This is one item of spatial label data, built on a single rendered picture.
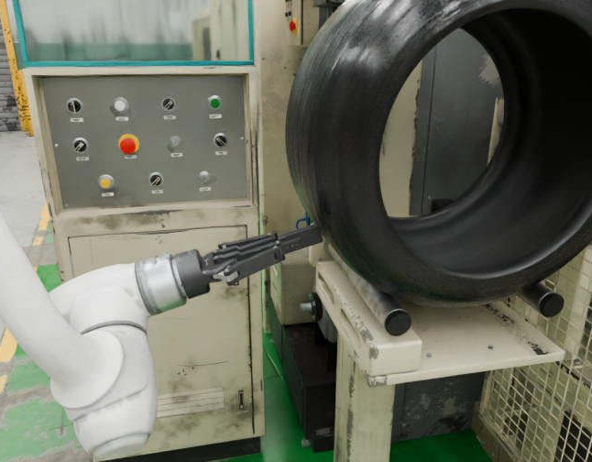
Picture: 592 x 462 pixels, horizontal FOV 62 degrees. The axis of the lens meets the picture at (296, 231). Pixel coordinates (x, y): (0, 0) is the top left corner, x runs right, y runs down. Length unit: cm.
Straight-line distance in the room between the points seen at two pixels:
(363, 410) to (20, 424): 134
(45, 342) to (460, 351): 67
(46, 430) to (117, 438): 147
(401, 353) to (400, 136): 49
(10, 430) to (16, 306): 161
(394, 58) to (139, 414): 56
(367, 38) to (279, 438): 151
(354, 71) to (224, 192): 81
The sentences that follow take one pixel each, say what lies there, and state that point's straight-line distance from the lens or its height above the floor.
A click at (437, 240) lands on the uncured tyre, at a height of 93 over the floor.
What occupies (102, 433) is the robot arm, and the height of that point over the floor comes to 87.
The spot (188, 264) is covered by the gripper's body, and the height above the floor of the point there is 100.
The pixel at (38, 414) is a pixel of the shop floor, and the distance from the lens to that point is 225.
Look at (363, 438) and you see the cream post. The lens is 147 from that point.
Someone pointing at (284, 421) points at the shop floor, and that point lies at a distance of 200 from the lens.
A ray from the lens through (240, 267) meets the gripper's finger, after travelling 77.
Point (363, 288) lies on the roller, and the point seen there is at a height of 91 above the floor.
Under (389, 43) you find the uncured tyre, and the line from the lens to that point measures 69.
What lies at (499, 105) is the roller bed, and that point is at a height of 118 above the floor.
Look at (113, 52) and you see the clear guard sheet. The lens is 136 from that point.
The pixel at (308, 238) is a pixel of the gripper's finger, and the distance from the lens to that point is 82.
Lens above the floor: 131
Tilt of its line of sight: 20 degrees down
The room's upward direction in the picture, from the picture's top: straight up
